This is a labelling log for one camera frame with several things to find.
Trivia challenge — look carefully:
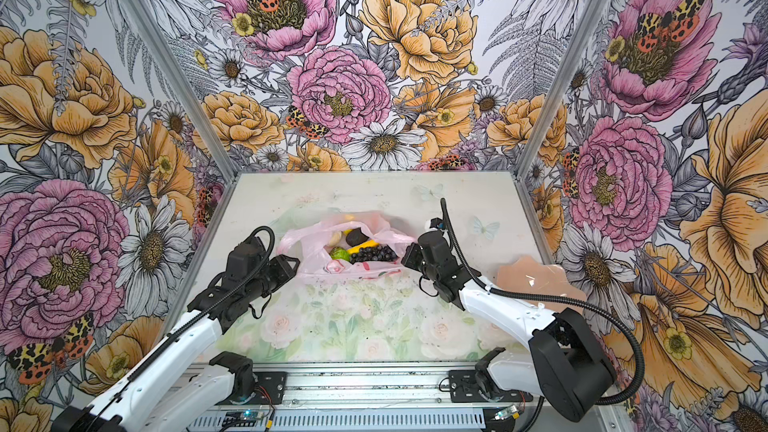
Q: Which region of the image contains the pink plastic bag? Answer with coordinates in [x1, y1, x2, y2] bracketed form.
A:
[277, 212, 415, 281]

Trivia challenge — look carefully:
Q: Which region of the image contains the pink scalloped bowl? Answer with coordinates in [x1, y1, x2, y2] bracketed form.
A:
[495, 255, 586, 301]

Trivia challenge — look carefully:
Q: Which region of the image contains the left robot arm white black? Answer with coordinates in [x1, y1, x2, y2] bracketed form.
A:
[51, 234, 300, 431]

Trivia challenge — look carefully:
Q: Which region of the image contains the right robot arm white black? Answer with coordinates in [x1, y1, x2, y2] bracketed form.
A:
[402, 218, 617, 422]

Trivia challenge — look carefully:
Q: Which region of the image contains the dark fake grape bunch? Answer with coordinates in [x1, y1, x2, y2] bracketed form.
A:
[350, 245, 398, 263]

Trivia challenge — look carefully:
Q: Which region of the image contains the yellow fake banana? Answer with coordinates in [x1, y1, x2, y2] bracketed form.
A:
[346, 237, 379, 255]

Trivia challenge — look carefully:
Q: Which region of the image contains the green fake lime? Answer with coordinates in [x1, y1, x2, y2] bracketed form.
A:
[329, 247, 352, 263]

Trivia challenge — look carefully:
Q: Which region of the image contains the yellow fake lemon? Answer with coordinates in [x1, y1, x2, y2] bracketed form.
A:
[327, 231, 343, 248]

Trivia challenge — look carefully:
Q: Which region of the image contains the left circuit board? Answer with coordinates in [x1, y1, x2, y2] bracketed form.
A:
[222, 410, 267, 427]

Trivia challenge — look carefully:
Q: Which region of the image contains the circuit board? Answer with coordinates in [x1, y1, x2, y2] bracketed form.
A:
[222, 410, 267, 427]
[494, 405, 520, 421]

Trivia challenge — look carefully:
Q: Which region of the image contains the right circuit board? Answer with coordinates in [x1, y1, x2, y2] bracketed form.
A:
[494, 405, 520, 421]

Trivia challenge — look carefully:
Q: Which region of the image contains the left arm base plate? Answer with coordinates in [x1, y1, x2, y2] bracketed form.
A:
[223, 371, 288, 406]

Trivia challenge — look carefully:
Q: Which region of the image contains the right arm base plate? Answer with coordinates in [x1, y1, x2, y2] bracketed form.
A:
[444, 369, 534, 404]

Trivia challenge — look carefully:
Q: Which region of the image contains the white vented cable duct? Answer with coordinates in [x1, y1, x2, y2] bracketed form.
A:
[186, 408, 486, 431]

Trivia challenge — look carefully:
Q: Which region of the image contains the right black corrugated cable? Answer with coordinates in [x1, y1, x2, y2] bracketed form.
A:
[439, 197, 646, 407]

